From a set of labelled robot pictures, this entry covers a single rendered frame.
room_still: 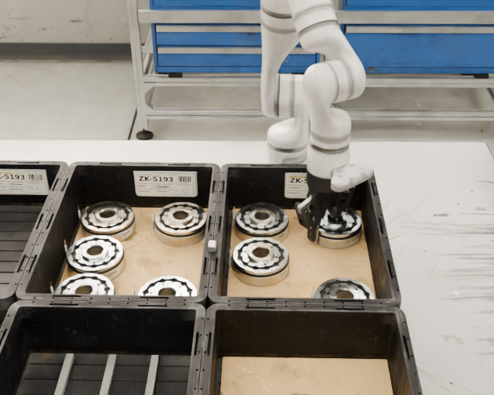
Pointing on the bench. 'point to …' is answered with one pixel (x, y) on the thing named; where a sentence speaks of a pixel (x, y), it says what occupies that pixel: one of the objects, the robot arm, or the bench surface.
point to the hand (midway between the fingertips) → (323, 230)
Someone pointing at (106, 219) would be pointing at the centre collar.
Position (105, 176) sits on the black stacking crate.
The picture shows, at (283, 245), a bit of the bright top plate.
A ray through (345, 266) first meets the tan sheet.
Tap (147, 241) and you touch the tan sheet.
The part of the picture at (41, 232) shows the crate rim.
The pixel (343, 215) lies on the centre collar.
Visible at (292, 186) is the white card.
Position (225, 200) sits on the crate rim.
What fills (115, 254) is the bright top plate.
